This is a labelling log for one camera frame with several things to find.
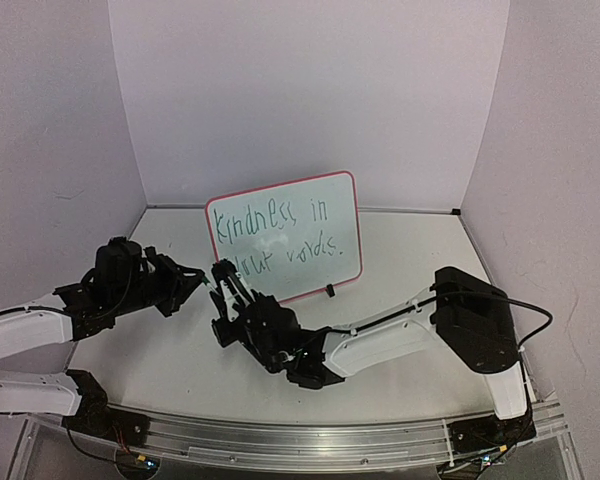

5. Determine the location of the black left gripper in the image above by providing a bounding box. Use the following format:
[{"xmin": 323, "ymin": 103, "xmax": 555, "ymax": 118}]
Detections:
[{"xmin": 111, "ymin": 254, "xmax": 205, "ymax": 318}]

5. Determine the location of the pink-framed whiteboard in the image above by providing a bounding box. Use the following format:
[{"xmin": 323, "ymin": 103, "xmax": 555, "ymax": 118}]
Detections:
[{"xmin": 205, "ymin": 171, "xmax": 363, "ymax": 302}]

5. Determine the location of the green whiteboard marker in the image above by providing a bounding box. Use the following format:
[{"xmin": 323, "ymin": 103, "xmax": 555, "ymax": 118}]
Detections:
[{"xmin": 219, "ymin": 280, "xmax": 245, "ymax": 322}]

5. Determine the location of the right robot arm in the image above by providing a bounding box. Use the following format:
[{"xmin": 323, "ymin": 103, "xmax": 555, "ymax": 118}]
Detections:
[{"xmin": 210, "ymin": 259, "xmax": 529, "ymax": 421}]

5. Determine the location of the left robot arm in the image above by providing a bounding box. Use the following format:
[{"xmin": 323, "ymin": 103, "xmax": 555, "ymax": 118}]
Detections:
[{"xmin": 0, "ymin": 237, "xmax": 205, "ymax": 435}]

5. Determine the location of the aluminium front rail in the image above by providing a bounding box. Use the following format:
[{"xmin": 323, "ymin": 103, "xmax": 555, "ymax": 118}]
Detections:
[{"xmin": 9, "ymin": 384, "xmax": 581, "ymax": 480}]

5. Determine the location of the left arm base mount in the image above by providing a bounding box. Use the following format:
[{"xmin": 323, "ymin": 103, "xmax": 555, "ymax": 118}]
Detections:
[{"xmin": 61, "ymin": 369, "xmax": 150, "ymax": 447}]

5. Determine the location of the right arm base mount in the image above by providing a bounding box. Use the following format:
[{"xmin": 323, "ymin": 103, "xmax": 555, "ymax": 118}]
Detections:
[{"xmin": 450, "ymin": 415, "xmax": 536, "ymax": 454}]

